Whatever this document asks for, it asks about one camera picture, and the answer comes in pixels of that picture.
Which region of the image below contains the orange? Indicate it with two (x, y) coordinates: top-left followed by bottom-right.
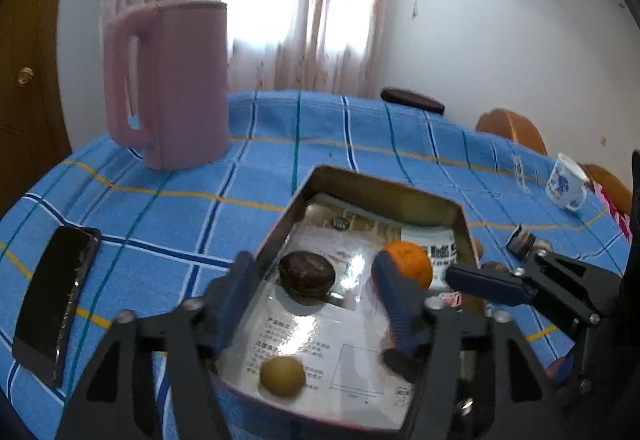
(381, 241), (434, 291)

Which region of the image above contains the black smartphone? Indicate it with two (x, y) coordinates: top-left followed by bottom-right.
(12, 225), (103, 389)

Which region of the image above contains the pink plastic kettle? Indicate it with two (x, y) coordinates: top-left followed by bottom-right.
(101, 0), (232, 171)

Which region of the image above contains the glossy printed leaflet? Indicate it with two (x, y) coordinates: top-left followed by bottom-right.
(220, 193), (459, 429)

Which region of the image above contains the dark brown round fruit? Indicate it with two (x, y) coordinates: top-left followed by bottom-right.
(277, 250), (337, 305)

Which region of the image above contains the rectangular metal tray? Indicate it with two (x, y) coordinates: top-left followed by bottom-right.
(212, 164), (484, 432)

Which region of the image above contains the wooden door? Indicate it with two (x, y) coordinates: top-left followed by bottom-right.
(0, 0), (82, 217)

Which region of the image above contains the pink patterned cloth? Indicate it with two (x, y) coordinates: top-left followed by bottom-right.
(597, 185), (632, 241)

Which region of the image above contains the dark round stool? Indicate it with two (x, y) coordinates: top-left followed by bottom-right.
(380, 87), (446, 116)

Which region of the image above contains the blue plaid tablecloth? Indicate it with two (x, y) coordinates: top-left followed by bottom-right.
(0, 90), (634, 440)

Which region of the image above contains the small dark brown object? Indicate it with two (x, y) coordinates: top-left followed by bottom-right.
(507, 225), (536, 257)

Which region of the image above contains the small clear plastic piece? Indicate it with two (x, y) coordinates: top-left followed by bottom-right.
(512, 155), (530, 194)

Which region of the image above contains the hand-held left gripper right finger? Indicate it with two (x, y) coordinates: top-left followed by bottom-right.
(371, 249), (569, 440)

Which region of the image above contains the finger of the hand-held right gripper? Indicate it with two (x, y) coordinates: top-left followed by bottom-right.
(445, 251), (624, 337)

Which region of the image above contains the white mug with blue print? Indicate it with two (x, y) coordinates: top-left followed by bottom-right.
(544, 152), (591, 212)

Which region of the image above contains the wooden chair back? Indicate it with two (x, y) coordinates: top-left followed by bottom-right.
(582, 163), (634, 216)
(474, 108), (549, 156)

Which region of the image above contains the yellow-green round fruit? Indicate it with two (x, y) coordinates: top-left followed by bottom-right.
(258, 355), (307, 399)

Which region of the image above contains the sheer floral curtain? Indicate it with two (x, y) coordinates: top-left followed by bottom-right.
(100, 0), (397, 99)

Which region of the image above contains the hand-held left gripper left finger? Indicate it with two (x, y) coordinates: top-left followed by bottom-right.
(55, 251), (262, 440)

